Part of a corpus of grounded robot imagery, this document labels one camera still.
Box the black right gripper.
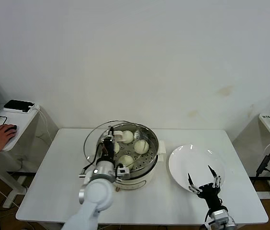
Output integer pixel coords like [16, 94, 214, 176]
[187, 165, 223, 212]

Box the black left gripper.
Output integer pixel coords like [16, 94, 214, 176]
[99, 126, 116, 164]

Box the round glass pot lid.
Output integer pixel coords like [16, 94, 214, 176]
[83, 119, 150, 169]

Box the stainless steel steamer basket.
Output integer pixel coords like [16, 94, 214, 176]
[96, 123, 159, 173]

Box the person's bare hand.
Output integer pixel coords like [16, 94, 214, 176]
[0, 124, 18, 152]

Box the round white plate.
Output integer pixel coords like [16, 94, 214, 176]
[168, 144, 226, 192]

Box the white electric cooking pot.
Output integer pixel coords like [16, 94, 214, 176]
[94, 140, 166, 192]

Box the black smartphone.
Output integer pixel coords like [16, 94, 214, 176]
[3, 99, 35, 112]

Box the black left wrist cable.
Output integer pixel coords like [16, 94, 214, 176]
[83, 143, 102, 173]

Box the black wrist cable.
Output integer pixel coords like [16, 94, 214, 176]
[83, 143, 102, 173]
[203, 207, 213, 225]

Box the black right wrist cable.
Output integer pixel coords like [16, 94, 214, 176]
[203, 207, 213, 225]

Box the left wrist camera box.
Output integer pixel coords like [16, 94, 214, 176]
[115, 164, 130, 180]

